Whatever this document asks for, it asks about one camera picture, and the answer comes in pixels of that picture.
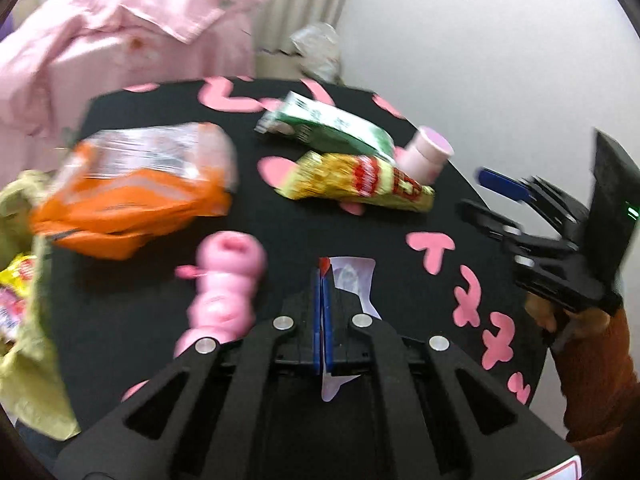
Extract person's right hand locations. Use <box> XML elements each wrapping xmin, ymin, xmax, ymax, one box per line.
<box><xmin>522</xmin><ymin>292</ymin><xmax>611</xmax><ymax>347</ymax></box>

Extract green and white packet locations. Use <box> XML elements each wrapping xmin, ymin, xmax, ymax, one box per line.
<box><xmin>254</xmin><ymin>91</ymin><xmax>398</xmax><ymax>161</ymax></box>

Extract beige striped curtain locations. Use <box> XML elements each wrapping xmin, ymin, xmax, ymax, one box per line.
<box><xmin>215</xmin><ymin>0</ymin><xmax>362</xmax><ymax>56</ymax></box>

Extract pink cup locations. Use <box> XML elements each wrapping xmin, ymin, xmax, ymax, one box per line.
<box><xmin>395</xmin><ymin>126</ymin><xmax>455</xmax><ymax>183</ymax></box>

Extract bin with yellow-green bag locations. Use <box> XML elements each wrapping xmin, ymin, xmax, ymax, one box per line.
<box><xmin>0</xmin><ymin>170</ymin><xmax>81</xmax><ymax>441</ymax></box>

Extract black table with pink shapes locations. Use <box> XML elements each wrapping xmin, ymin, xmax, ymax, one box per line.
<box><xmin>50</xmin><ymin>76</ymin><xmax>548</xmax><ymax>431</ymax></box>

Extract colourful pink printed packet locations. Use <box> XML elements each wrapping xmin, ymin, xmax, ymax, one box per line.
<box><xmin>0</xmin><ymin>287</ymin><xmax>25</xmax><ymax>346</ymax></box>

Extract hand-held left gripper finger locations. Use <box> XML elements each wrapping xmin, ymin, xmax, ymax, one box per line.
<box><xmin>323</xmin><ymin>272</ymin><xmax>583</xmax><ymax>480</ymax></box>
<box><xmin>52</xmin><ymin>265</ymin><xmax>324</xmax><ymax>480</ymax></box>

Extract yellow snack packet in bin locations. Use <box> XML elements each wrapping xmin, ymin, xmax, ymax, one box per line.
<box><xmin>0</xmin><ymin>254</ymin><xmax>40</xmax><ymax>311</ymax></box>

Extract yellow packet with red logo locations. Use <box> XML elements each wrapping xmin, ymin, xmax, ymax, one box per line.
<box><xmin>275</xmin><ymin>152</ymin><xmax>436</xmax><ymax>213</ymax></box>

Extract white paper wrapper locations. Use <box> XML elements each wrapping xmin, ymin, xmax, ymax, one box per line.
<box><xmin>320</xmin><ymin>256</ymin><xmax>383</xmax><ymax>403</ymax></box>

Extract orange snack packet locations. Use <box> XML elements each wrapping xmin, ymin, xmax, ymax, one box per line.
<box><xmin>27</xmin><ymin>122</ymin><xmax>240</xmax><ymax>261</ymax></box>

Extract pink bottle pack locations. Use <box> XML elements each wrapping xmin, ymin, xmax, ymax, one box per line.
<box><xmin>172</xmin><ymin>231</ymin><xmax>268</xmax><ymax>361</ymax></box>

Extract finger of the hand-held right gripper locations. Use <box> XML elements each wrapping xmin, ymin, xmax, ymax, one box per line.
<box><xmin>477</xmin><ymin>167</ymin><xmax>591</xmax><ymax>239</ymax></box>
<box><xmin>457</xmin><ymin>199</ymin><xmax>577</xmax><ymax>262</ymax></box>

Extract beige bed with pink sheet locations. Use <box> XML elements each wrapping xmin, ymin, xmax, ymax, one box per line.
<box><xmin>0</xmin><ymin>0</ymin><xmax>275</xmax><ymax>176</ymax></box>

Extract pink floral duvet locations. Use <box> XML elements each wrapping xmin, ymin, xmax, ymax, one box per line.
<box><xmin>0</xmin><ymin>0</ymin><xmax>275</xmax><ymax>141</ymax></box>

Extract white plastic bag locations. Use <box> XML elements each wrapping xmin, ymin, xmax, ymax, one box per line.
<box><xmin>290</xmin><ymin>22</ymin><xmax>344</xmax><ymax>83</ymax></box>

